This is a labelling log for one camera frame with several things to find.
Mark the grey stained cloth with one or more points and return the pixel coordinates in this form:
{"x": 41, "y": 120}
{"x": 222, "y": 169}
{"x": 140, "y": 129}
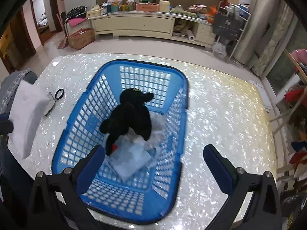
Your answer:
{"x": 50, "y": 105}

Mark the black shopping bag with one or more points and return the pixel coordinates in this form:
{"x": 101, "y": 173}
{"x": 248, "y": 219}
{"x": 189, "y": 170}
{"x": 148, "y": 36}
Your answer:
{"x": 227, "y": 24}

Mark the patterned curtain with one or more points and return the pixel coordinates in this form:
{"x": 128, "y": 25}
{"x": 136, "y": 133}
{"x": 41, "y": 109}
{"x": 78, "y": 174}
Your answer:
{"x": 276, "y": 29}

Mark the white sponge block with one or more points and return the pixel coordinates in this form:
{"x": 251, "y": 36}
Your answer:
{"x": 27, "y": 110}

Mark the light blue cloth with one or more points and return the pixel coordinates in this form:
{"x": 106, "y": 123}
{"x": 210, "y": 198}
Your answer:
{"x": 128, "y": 158}

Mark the white plastic jug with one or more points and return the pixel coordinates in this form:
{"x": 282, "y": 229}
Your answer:
{"x": 164, "y": 6}

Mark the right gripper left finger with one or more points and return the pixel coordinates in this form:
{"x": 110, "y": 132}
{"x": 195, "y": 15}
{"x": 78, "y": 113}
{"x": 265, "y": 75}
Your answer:
{"x": 57, "y": 196}

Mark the white metal shelf rack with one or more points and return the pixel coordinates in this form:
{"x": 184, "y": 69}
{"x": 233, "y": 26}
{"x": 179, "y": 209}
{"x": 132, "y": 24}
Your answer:
{"x": 222, "y": 47}

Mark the cream TV cabinet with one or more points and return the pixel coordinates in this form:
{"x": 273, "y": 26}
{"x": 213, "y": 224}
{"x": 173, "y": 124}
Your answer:
{"x": 160, "y": 25}

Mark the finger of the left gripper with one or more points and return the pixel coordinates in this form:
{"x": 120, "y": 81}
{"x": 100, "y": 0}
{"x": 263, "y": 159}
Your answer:
{"x": 6, "y": 126}

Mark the paper roll in cabinet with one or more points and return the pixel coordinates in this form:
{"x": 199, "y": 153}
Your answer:
{"x": 190, "y": 35}

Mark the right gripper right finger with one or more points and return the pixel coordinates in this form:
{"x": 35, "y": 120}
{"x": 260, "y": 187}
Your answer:
{"x": 253, "y": 201}

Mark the silver standing air conditioner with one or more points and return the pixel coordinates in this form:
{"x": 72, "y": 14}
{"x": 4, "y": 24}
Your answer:
{"x": 261, "y": 11}

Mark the pink clothes pile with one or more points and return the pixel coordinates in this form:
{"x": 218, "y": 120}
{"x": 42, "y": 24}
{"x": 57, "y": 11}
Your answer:
{"x": 300, "y": 55}

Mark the white fluffy towel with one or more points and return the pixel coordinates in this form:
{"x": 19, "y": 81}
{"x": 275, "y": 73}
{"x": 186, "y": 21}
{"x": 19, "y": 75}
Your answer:
{"x": 157, "y": 133}

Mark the pink storage box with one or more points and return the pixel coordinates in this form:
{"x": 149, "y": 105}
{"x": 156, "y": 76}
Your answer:
{"x": 149, "y": 7}

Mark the grey chair with lace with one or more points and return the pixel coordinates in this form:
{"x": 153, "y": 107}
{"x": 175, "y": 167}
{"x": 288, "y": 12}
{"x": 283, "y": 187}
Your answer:
{"x": 9, "y": 87}

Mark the blue plastic basket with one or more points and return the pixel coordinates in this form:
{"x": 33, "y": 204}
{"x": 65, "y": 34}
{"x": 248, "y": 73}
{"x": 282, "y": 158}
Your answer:
{"x": 150, "y": 194}

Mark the black plush toy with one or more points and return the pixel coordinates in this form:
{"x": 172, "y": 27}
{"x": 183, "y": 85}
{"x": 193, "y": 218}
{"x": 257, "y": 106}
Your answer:
{"x": 130, "y": 113}

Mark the black ring band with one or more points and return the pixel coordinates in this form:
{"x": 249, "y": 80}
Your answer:
{"x": 59, "y": 94}

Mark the wooden clothes rack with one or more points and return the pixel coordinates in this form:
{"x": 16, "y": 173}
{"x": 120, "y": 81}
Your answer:
{"x": 295, "y": 97}

